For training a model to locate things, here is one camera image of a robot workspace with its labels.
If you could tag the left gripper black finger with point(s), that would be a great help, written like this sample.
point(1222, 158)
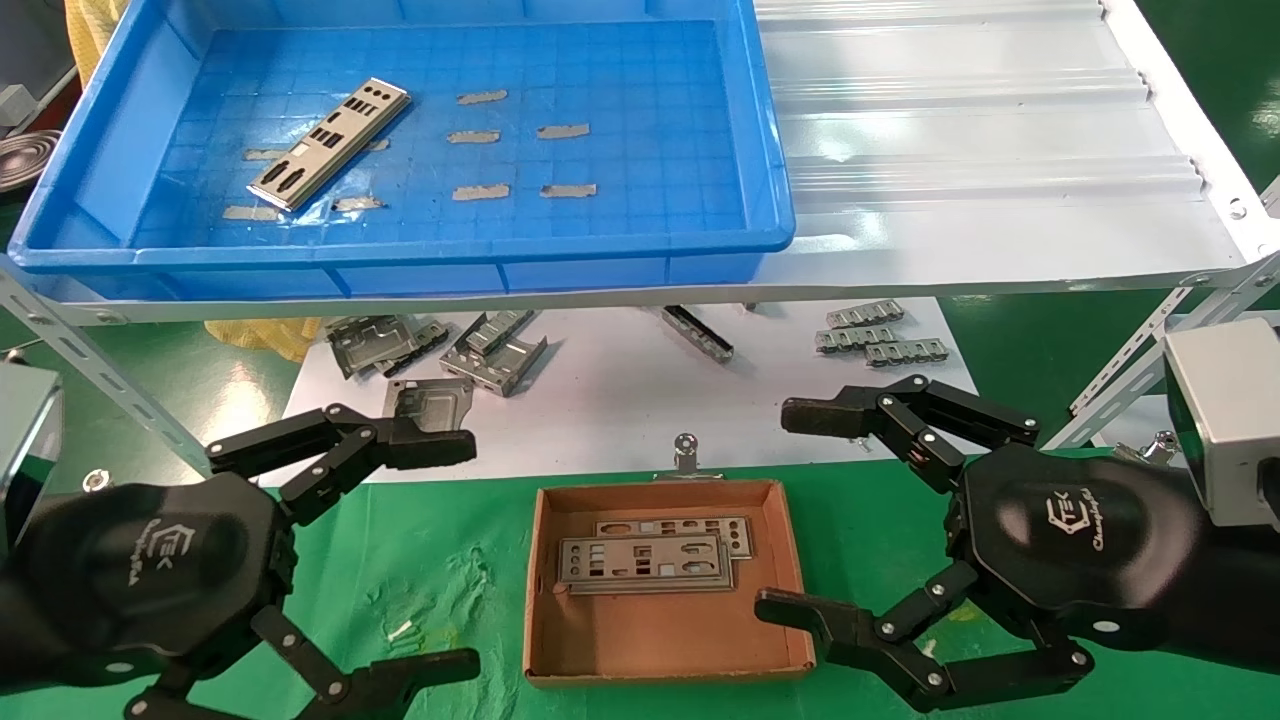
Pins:
point(430, 448)

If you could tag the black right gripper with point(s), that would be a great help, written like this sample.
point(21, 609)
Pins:
point(1080, 540)

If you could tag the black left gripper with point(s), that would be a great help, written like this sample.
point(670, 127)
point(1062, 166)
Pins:
point(150, 570)

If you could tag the brown cardboard box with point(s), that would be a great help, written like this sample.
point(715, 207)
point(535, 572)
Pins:
point(660, 630)

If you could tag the blue plastic tray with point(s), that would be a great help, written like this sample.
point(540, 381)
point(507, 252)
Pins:
point(640, 160)

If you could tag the small grey box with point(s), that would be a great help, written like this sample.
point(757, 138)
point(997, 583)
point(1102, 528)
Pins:
point(12, 105)

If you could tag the green table cloth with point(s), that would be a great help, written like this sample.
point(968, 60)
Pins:
point(450, 540)

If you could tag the small slotted metal part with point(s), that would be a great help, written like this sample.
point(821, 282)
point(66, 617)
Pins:
point(865, 315)
point(855, 338)
point(908, 352)

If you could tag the white flat board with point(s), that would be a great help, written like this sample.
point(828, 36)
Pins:
point(620, 400)

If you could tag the long narrow metal strip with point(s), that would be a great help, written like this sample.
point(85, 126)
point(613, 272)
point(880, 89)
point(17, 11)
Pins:
point(697, 332)

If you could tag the white perforated angle strut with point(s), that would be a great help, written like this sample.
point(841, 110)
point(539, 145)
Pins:
point(1120, 368)
point(85, 358)

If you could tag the white metal shelf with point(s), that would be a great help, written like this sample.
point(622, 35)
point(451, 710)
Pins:
point(950, 150)

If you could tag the round grey metal spool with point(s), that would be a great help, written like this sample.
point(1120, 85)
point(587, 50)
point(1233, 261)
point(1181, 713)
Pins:
point(25, 165)

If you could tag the flat grey metal frame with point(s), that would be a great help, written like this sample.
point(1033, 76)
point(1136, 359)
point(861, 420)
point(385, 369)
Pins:
point(440, 400)

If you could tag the silver bent metal bracket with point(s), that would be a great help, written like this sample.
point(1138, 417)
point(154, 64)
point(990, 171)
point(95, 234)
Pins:
point(365, 345)
point(495, 368)

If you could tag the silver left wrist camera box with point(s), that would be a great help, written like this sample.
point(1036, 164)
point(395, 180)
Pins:
point(25, 440)

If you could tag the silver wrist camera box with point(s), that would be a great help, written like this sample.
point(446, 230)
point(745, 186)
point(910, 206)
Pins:
point(1230, 400)
point(25, 440)

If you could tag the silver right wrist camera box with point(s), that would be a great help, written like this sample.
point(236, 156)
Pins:
point(1230, 400)

